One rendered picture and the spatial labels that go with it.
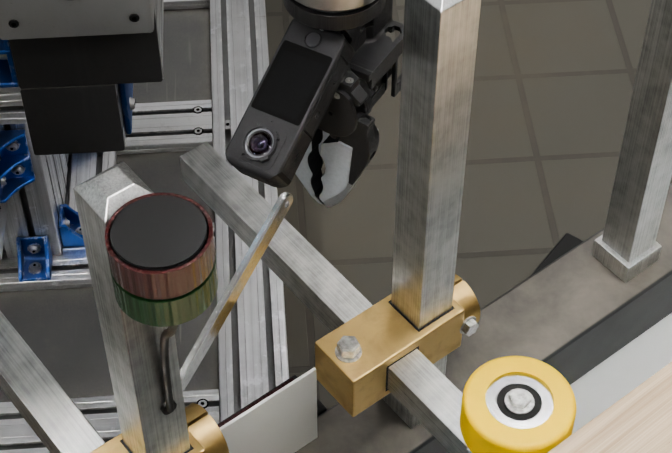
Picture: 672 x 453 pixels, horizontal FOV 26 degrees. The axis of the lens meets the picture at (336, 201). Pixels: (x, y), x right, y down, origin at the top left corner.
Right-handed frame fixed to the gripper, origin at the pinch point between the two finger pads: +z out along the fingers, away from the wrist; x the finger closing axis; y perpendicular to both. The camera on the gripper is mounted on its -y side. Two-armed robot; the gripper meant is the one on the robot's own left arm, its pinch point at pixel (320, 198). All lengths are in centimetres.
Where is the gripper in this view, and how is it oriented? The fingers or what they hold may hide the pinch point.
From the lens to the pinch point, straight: 113.1
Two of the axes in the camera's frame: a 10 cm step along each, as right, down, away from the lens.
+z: 0.0, 6.7, 7.4
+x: -8.5, -3.9, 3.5
